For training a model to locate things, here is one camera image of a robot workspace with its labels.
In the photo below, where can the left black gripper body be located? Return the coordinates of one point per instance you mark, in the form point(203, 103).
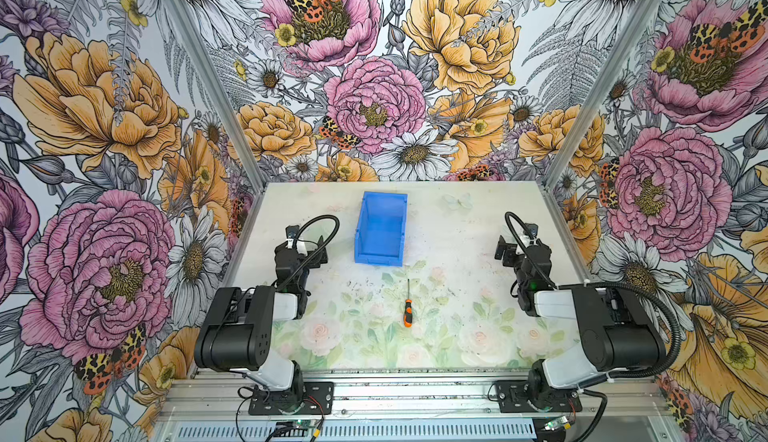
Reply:
point(294, 238)

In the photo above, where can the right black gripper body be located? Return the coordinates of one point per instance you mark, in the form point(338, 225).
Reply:
point(513, 253)

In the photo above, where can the orange black handled screwdriver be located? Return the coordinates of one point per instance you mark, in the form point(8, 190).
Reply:
point(408, 310)

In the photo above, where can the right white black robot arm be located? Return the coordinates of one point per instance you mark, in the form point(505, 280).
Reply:
point(615, 335)

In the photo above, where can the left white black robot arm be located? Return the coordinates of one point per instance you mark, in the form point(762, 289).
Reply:
point(236, 334)

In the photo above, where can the blue plastic bin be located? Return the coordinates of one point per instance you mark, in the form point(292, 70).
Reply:
point(381, 229)

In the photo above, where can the left green circuit board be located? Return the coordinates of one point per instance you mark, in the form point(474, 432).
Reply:
point(309, 430)

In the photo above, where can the green circuit board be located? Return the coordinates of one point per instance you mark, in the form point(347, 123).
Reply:
point(309, 430)
point(557, 424)

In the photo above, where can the right green circuit board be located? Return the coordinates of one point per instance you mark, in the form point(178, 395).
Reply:
point(557, 424)

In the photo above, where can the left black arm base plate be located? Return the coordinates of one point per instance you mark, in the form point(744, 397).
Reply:
point(313, 398)

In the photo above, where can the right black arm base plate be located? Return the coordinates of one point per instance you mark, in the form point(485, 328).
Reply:
point(517, 396)

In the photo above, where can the aluminium front rail frame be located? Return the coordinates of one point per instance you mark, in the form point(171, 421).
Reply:
point(213, 396)

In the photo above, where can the white slotted cable duct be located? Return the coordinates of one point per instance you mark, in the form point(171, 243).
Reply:
point(481, 429)

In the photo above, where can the left aluminium corner post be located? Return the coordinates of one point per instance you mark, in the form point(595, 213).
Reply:
point(186, 26)

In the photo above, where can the aluminium corner post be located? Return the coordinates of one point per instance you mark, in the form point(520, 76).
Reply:
point(644, 11)
point(186, 26)

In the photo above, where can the right aluminium corner post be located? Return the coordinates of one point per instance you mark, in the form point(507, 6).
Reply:
point(644, 11)

